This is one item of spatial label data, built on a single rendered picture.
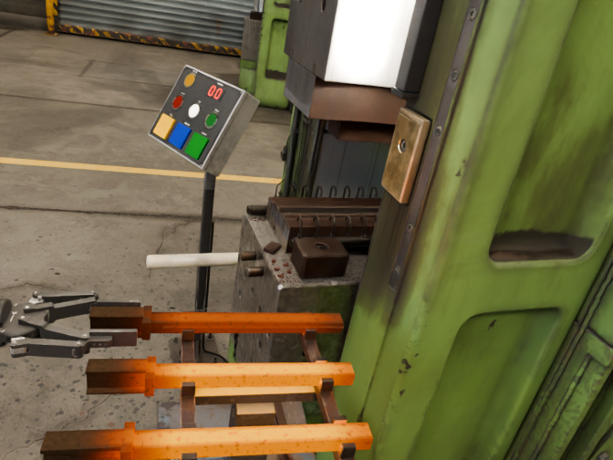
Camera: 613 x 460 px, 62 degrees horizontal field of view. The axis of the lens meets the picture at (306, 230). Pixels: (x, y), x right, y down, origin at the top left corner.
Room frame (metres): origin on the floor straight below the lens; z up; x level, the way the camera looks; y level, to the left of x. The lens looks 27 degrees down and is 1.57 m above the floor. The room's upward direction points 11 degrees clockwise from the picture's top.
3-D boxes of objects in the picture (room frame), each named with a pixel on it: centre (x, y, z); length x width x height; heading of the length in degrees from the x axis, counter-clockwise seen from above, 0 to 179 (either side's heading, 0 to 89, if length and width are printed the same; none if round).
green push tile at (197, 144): (1.54, 0.39, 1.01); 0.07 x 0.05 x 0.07; 49
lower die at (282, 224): (1.30, -0.11, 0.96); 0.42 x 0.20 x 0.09; 114
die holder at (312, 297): (1.26, -0.14, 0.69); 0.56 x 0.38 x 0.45; 114
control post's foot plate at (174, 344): (1.70, 0.38, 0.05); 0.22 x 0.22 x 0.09; 24
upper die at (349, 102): (1.30, -0.11, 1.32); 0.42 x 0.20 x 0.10; 114
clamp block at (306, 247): (1.08, -0.04, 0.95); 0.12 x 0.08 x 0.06; 114
